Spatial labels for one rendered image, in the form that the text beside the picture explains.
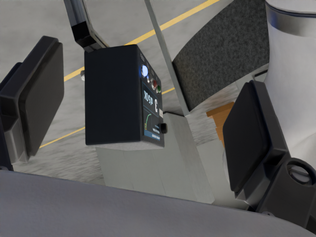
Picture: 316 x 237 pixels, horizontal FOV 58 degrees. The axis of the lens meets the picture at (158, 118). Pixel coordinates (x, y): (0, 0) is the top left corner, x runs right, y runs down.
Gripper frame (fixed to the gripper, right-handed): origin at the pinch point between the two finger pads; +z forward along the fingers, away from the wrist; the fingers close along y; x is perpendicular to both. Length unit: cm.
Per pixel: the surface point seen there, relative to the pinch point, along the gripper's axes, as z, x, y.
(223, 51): 138, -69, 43
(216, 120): 571, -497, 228
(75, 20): 39.1, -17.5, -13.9
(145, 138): 28.0, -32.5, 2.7
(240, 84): 321, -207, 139
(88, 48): 38.6, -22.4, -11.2
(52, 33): 196, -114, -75
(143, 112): 31.0, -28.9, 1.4
